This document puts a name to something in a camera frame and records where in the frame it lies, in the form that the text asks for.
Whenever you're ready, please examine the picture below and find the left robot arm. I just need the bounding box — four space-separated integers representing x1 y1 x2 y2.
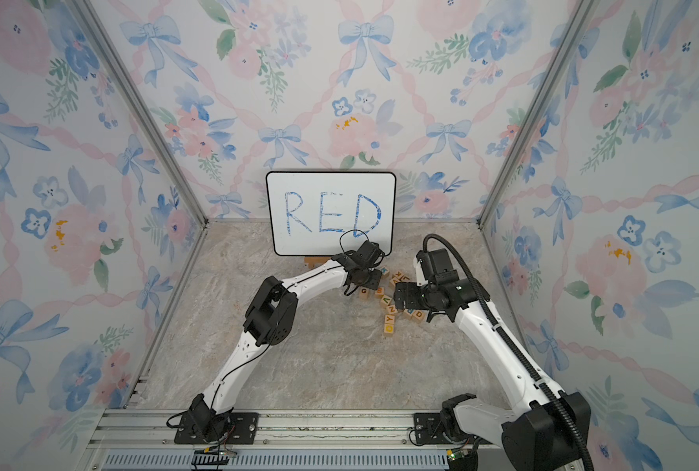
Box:
186 259 382 430

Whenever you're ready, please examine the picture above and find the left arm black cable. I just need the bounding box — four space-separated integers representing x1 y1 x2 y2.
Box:
166 228 371 426

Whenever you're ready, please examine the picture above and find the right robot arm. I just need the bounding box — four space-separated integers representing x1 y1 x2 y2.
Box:
394 280 595 470

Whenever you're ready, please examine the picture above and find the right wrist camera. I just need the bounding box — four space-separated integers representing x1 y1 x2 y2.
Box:
415 248 459 287

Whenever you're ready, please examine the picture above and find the wooden block letter Y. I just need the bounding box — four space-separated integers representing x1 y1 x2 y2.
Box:
383 315 396 337

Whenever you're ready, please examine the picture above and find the white dry-erase board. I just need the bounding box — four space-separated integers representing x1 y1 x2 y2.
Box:
266 171 398 256

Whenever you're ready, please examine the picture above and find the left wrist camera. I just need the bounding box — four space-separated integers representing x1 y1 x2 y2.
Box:
349 241 386 269

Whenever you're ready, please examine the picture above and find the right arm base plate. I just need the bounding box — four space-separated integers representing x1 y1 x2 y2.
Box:
408 412 490 447

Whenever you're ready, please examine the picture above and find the black corrugated cable conduit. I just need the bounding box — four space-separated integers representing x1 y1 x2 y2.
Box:
422 234 595 471

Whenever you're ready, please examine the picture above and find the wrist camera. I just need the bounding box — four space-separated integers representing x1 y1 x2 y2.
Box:
415 248 459 287
349 241 386 269

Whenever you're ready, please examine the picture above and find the aluminium corner post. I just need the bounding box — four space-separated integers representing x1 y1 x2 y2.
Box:
478 0 597 232
67 1 209 228

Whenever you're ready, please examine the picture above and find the small wooden easel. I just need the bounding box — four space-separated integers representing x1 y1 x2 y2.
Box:
304 256 331 270

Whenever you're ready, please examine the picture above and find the left aluminium corner post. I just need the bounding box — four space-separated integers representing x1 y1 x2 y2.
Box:
67 1 209 228

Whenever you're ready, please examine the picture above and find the right aluminium corner post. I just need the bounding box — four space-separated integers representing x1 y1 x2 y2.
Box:
478 0 597 232

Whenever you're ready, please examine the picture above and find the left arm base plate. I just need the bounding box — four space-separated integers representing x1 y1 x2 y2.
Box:
174 411 260 445

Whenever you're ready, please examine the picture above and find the aluminium mounting rail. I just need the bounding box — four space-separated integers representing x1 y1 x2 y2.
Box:
86 407 586 471

